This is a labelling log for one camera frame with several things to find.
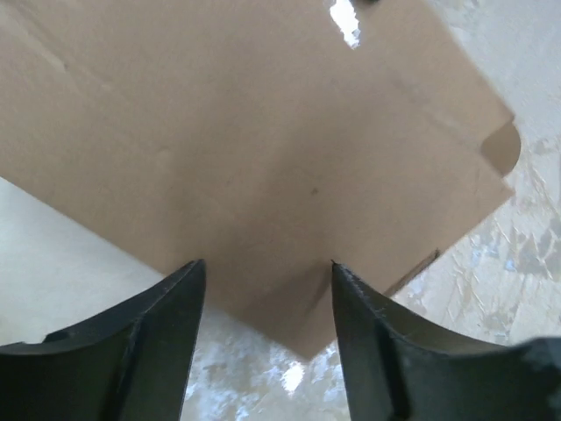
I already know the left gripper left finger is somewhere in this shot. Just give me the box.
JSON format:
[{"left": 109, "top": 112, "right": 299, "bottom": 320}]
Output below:
[{"left": 1, "top": 260, "right": 206, "bottom": 420}]

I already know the brown cardboard express box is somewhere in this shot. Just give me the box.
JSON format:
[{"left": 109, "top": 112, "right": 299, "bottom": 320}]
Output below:
[{"left": 1, "top": 1, "right": 521, "bottom": 358}]

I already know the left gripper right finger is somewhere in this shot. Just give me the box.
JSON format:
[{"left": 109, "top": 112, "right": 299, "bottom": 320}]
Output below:
[{"left": 331, "top": 263, "right": 560, "bottom": 420}]

